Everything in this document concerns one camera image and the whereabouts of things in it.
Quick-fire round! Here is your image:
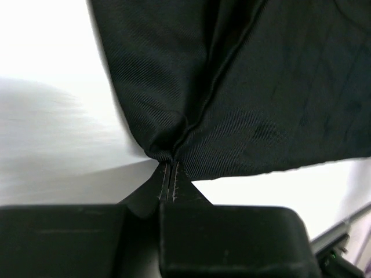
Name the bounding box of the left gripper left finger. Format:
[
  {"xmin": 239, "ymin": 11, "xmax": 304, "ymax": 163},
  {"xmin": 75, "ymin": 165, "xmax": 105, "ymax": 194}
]
[{"xmin": 1, "ymin": 163, "xmax": 169, "ymax": 277}]

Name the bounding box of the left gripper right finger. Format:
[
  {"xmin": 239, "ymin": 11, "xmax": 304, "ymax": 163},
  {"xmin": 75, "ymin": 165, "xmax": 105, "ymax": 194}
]
[{"xmin": 159, "ymin": 163, "xmax": 321, "ymax": 277}]

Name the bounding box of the black pleated skirt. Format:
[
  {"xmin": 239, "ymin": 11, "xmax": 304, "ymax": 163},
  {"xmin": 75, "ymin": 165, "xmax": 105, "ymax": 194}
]
[{"xmin": 90, "ymin": 0, "xmax": 370, "ymax": 181}]

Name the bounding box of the aluminium table front rail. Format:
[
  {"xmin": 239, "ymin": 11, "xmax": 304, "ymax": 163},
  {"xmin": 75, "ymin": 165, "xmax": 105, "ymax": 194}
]
[{"xmin": 311, "ymin": 202, "xmax": 370, "ymax": 254}]

